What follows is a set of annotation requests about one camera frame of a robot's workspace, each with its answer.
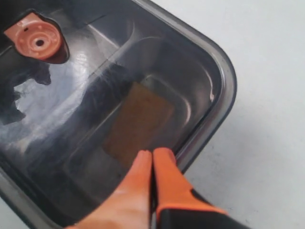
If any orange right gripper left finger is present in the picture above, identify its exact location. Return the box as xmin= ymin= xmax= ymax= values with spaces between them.
xmin=68 ymin=150 xmax=152 ymax=229

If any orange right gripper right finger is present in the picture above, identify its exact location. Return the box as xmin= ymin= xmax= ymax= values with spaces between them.
xmin=152 ymin=148 xmax=246 ymax=229

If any yellow cheese wedge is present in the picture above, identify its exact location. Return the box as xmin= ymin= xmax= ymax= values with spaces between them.
xmin=103 ymin=83 xmax=174 ymax=168

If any dark transparent lid orange seal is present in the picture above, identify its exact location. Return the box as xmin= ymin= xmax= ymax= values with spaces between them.
xmin=0 ymin=0 xmax=237 ymax=229

